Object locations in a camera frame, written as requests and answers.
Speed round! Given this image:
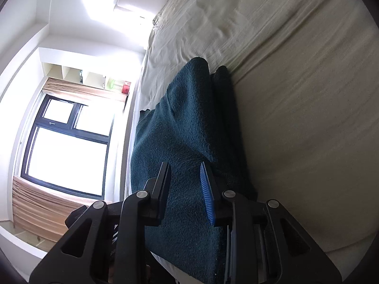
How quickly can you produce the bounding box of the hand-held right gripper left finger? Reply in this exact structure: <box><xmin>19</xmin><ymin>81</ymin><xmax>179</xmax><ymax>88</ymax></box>
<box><xmin>29</xmin><ymin>162</ymin><xmax>171</xmax><ymax>284</ymax></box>

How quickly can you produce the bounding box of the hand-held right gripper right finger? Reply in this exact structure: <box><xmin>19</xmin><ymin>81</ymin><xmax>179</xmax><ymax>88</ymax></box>
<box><xmin>200</xmin><ymin>162</ymin><xmax>351</xmax><ymax>284</ymax></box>

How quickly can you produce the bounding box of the dark green towel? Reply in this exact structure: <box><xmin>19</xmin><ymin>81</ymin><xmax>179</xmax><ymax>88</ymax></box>
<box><xmin>130</xmin><ymin>57</ymin><xmax>258</xmax><ymax>284</ymax></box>

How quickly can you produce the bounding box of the white window ledge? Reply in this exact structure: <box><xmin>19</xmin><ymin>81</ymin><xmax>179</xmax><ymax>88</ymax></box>
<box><xmin>122</xmin><ymin>50</ymin><xmax>149</xmax><ymax>199</ymax></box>

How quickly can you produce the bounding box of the black framed window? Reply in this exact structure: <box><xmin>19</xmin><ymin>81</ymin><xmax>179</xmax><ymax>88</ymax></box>
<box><xmin>19</xmin><ymin>93</ymin><xmax>116</xmax><ymax>201</ymax></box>

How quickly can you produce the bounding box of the bed with beige sheet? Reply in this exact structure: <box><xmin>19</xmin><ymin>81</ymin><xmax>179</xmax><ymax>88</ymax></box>
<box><xmin>124</xmin><ymin>0</ymin><xmax>379</xmax><ymax>284</ymax></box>

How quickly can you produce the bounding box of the white open shelf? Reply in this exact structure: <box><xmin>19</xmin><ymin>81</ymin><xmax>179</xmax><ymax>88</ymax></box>
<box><xmin>41</xmin><ymin>62</ymin><xmax>133</xmax><ymax>95</ymax></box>

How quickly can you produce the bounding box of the white nightstand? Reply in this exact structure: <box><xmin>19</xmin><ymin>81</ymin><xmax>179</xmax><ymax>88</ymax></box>
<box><xmin>113</xmin><ymin>0</ymin><xmax>175</xmax><ymax>16</ymax></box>

